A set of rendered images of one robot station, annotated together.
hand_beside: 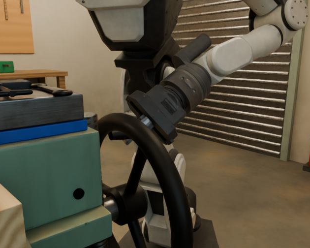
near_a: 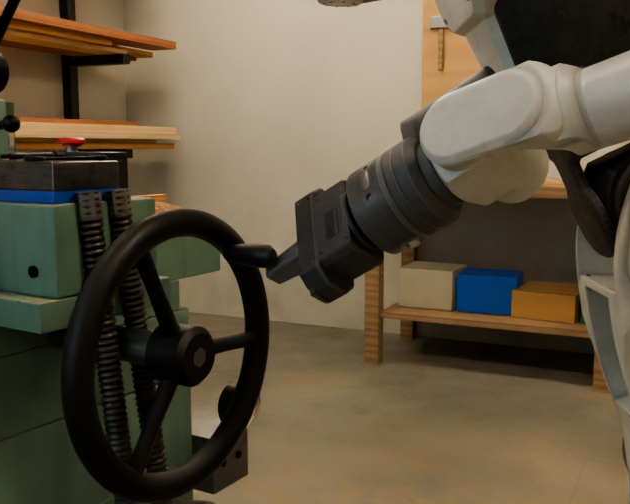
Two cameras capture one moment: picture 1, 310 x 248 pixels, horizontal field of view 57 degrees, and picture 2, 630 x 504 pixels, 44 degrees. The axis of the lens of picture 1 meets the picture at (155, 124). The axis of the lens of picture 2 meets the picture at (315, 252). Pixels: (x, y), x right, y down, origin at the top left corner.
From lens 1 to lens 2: 0.76 m
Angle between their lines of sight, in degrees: 68
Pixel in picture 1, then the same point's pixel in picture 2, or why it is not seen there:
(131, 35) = not seen: hidden behind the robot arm
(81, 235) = (14, 313)
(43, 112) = (23, 176)
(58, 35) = not seen: outside the picture
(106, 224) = (34, 315)
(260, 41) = (629, 70)
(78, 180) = (35, 257)
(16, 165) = not seen: outside the picture
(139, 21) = (497, 49)
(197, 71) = (393, 154)
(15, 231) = not seen: outside the picture
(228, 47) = (466, 97)
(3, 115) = (0, 174)
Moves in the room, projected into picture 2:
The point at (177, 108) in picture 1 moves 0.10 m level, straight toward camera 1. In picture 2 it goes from (341, 228) to (234, 232)
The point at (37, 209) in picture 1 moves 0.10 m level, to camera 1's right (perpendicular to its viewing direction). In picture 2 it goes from (6, 272) to (5, 289)
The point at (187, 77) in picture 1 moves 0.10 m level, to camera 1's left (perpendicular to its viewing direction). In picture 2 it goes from (371, 166) to (329, 163)
